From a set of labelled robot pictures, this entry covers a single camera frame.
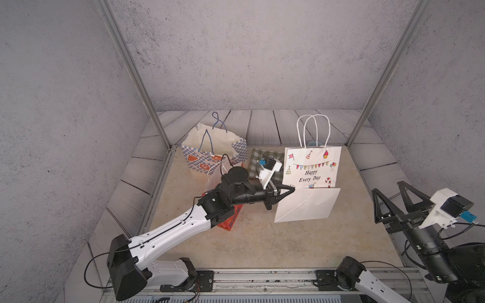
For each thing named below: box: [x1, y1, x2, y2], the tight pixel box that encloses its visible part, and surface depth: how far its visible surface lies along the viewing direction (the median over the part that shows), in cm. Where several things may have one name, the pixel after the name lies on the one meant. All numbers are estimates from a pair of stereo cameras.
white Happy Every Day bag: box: [273, 114, 342, 223], surface depth 62 cm
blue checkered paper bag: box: [181, 111, 249, 175], surface depth 91 cm
